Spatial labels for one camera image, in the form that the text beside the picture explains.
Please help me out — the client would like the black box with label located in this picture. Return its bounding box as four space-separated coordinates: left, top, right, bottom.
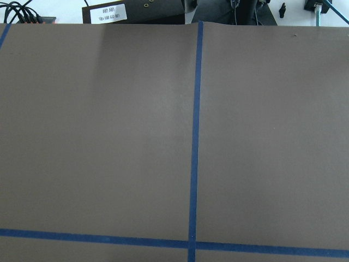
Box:
81 0 279 27

